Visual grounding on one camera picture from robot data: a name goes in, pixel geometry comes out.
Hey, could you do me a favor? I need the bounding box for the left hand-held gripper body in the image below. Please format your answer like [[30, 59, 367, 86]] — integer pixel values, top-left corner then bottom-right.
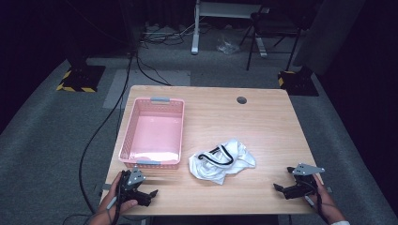
[[115, 166, 153, 207]]

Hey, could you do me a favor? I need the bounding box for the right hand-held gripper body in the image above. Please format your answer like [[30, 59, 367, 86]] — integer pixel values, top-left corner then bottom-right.
[[283, 162, 326, 201]]

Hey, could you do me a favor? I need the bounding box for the pink plastic basket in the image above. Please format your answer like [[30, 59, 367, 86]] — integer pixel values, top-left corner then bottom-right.
[[117, 97, 186, 171]]

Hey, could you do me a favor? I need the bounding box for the white garment with black trim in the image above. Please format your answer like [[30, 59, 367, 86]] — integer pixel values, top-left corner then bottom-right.
[[188, 139, 257, 186]]

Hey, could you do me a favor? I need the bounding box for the person's left hand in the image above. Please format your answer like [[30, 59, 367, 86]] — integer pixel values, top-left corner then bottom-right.
[[100, 171, 139, 219]]

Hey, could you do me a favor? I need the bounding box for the person's right hand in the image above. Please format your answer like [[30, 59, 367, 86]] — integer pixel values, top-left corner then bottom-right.
[[308, 174, 336, 218]]

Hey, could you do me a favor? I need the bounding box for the black base with yellow stripes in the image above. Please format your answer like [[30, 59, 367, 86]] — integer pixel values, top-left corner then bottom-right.
[[55, 65, 107, 94], [277, 65, 320, 97]]

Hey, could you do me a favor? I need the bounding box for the grey floor mat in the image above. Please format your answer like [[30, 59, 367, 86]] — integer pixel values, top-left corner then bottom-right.
[[102, 68, 191, 110]]

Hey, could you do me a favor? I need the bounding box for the clear plastic bag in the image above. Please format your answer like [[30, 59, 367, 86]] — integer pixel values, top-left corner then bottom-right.
[[216, 30, 240, 56]]

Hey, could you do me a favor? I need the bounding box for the grey curtain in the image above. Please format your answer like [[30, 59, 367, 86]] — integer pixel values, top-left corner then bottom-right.
[[293, 0, 366, 76]]

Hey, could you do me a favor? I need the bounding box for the black folding chair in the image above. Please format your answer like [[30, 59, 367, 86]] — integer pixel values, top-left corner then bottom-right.
[[238, 6, 307, 72]]

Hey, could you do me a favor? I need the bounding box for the left hand-held gripper cable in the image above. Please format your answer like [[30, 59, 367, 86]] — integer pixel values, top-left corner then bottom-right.
[[105, 172, 126, 225]]

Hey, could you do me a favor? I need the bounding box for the hand-held gripper cable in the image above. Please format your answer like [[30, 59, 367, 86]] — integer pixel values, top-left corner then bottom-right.
[[304, 182, 327, 221], [105, 172, 126, 225]]

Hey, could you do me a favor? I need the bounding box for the right hand-held gripper cable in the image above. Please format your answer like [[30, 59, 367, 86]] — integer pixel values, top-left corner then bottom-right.
[[304, 182, 327, 221]]

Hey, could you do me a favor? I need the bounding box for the long black floor cable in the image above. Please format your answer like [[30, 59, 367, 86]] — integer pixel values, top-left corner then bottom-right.
[[78, 52, 134, 217]]

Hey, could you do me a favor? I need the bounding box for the short black floor cable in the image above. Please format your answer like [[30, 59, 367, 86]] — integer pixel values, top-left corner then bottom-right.
[[135, 55, 172, 86]]

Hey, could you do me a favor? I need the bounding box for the bundle of floor cables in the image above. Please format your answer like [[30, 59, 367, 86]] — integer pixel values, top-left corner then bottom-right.
[[140, 22, 206, 47]]

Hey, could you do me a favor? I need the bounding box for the white desk frame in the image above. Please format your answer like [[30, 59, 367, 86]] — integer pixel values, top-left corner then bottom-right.
[[191, 0, 270, 59]]

